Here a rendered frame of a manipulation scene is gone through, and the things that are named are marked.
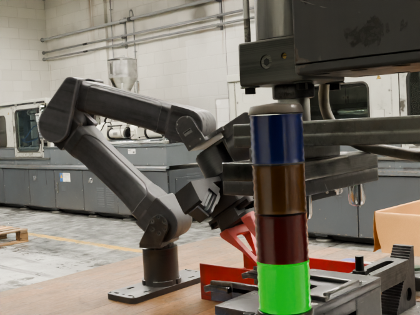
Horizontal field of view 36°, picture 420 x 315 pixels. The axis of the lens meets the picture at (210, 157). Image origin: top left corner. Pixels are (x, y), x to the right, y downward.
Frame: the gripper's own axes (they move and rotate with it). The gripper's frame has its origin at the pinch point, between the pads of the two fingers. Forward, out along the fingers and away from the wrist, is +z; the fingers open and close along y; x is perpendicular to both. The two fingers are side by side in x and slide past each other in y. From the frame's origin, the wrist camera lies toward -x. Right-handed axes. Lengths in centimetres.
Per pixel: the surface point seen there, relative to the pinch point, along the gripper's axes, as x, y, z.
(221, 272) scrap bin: -6.3, -4.3, -0.4
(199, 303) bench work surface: -8.2, -9.7, 2.1
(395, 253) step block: 6.0, 17.5, 9.3
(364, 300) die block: -15.0, 21.7, 12.9
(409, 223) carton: 197, -70, -4
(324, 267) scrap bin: 5.1, 5.6, 5.9
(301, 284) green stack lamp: -46, 37, 10
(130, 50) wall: 679, -577, -509
